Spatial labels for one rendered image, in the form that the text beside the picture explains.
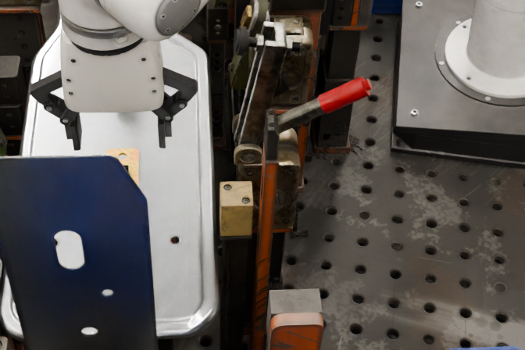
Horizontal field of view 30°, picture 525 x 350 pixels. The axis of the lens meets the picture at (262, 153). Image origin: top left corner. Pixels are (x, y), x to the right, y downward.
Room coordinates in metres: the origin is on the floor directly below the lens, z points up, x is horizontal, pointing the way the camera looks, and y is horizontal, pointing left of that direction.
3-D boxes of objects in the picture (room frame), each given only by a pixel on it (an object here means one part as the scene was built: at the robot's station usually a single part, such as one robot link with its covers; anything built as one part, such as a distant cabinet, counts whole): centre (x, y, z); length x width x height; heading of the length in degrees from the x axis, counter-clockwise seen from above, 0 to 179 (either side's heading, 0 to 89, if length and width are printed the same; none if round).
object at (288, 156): (0.73, -0.01, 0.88); 0.07 x 0.06 x 0.35; 96
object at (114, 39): (0.71, 0.15, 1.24); 0.09 x 0.08 x 0.03; 96
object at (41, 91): (0.70, 0.20, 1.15); 0.08 x 0.01 x 0.06; 96
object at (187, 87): (0.71, 0.11, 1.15); 0.08 x 0.01 x 0.06; 96
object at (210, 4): (1.05, 0.08, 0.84); 0.04 x 0.03 x 0.29; 6
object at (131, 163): (0.71, 0.16, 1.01); 0.08 x 0.04 x 0.01; 6
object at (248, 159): (0.70, 0.02, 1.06); 0.03 x 0.01 x 0.03; 96
